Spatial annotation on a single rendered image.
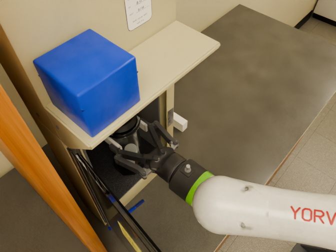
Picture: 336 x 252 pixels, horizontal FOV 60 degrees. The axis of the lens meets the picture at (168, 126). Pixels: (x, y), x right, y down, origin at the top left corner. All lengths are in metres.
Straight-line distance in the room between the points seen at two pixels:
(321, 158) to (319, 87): 1.07
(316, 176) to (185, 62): 1.90
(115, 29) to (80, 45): 0.10
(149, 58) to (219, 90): 0.78
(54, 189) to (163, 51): 0.30
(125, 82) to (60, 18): 0.12
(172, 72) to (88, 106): 0.18
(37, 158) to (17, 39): 0.15
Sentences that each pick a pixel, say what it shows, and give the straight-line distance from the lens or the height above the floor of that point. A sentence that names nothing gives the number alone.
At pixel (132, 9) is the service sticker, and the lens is 0.53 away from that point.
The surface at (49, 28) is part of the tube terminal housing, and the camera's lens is 0.44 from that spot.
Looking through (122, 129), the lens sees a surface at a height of 1.26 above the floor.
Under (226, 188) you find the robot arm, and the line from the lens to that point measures 0.54.
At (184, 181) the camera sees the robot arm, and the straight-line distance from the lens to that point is 0.69.
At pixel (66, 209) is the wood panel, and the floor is 1.36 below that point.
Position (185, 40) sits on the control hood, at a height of 1.51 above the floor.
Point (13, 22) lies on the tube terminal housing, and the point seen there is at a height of 1.65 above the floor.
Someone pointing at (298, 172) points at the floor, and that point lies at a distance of 2.30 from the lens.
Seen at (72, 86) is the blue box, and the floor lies 1.60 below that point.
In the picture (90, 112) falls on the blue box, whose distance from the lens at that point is 0.40.
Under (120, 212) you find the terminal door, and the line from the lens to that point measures 0.50.
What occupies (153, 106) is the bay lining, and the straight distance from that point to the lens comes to 0.83.
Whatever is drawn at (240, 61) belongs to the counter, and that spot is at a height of 0.94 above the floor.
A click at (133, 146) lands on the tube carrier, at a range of 0.83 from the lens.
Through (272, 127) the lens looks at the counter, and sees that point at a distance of 1.22.
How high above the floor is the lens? 1.86
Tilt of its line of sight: 53 degrees down
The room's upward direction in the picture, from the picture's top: straight up
